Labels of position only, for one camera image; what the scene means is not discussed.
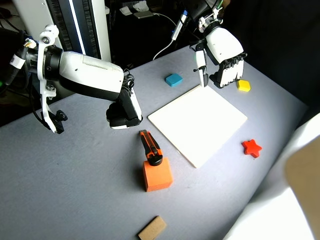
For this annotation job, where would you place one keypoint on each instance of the orange cube block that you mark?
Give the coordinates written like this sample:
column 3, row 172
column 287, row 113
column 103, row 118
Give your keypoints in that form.
column 158, row 176

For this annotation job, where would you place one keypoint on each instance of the small white packet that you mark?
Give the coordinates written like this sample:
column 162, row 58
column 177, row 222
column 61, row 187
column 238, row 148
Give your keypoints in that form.
column 124, row 10

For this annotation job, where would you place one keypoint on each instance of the white black robot body column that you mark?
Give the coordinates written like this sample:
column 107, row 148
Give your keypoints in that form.
column 37, row 15

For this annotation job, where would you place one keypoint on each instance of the grey flat phone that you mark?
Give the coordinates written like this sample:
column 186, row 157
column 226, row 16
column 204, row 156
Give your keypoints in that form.
column 143, row 14

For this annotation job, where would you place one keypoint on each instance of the crumpled white packet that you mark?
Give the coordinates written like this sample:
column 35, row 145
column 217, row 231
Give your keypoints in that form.
column 140, row 6

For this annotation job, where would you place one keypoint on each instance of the blue block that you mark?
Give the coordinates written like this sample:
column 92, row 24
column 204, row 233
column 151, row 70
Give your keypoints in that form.
column 174, row 79

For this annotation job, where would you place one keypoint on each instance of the white adapter stick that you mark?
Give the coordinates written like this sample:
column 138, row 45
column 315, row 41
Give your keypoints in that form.
column 178, row 26

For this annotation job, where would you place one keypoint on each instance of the grey table cloth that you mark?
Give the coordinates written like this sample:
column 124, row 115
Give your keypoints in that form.
column 75, row 187

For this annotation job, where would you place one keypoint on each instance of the white paper sheet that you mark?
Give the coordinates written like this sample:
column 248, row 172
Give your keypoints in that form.
column 197, row 122

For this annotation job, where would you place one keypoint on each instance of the yellow block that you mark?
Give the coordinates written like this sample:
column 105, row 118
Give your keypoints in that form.
column 244, row 85

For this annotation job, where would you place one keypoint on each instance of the tan wooden rectangular block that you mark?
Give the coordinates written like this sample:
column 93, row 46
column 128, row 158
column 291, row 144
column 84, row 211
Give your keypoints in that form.
column 152, row 228

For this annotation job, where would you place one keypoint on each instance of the red star block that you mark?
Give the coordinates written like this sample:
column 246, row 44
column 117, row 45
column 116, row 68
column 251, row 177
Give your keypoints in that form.
column 251, row 148

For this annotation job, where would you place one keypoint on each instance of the blurred white shell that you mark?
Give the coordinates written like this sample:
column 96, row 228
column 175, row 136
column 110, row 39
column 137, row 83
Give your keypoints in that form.
column 270, row 215

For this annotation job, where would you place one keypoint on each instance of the blurred tan panel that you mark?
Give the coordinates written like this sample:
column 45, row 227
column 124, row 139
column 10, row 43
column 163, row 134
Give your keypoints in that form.
column 305, row 175

